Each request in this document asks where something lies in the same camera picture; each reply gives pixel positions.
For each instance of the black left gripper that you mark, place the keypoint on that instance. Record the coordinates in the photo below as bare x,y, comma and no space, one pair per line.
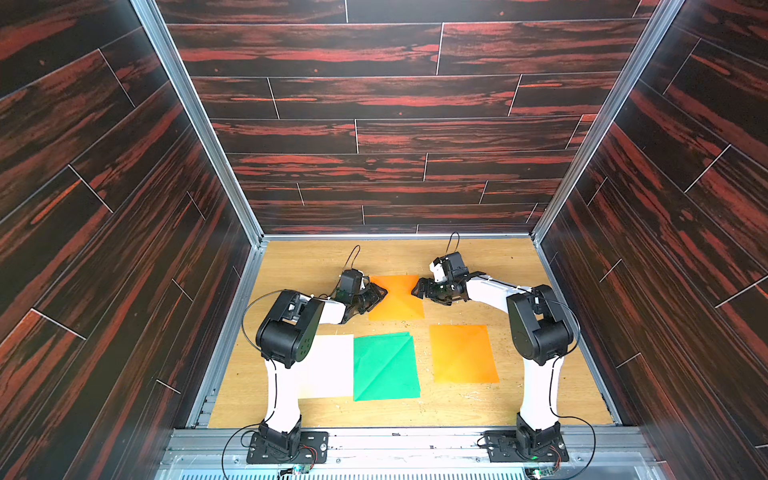
374,296

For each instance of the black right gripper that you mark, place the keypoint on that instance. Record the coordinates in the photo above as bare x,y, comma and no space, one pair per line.
437,288

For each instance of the orange paper sheet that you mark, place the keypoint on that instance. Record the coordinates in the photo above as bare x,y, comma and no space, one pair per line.
399,304
462,354

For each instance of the green paper sheet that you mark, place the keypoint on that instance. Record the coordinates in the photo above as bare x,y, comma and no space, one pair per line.
385,367

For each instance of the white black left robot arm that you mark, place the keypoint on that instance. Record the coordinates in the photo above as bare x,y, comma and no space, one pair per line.
285,338

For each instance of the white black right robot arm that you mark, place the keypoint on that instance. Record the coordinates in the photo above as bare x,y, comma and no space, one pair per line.
541,336

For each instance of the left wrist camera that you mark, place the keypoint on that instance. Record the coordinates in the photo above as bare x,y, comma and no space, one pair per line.
348,286

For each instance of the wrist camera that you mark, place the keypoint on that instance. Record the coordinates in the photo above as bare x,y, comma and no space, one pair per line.
448,268
348,286

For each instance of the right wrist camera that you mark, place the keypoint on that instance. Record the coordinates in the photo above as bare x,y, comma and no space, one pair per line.
448,268

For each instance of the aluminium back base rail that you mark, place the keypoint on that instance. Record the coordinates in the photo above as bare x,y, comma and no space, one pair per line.
372,237

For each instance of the aluminium front frame rail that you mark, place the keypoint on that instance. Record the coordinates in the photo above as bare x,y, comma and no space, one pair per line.
601,452

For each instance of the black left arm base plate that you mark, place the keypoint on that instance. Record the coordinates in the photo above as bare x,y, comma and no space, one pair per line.
301,447

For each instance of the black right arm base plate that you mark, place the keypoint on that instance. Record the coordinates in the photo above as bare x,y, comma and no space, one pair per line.
510,446

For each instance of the aluminium left base rail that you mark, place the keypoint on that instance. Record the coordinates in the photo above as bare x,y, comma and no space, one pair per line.
207,393

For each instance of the aluminium corner post left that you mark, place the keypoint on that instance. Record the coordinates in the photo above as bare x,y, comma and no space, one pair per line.
161,40

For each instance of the aluminium corner post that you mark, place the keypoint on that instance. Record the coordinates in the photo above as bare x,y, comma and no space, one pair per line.
161,40
648,42

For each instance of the aluminium corner post right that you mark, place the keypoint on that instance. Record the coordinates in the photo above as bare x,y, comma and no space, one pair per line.
648,42

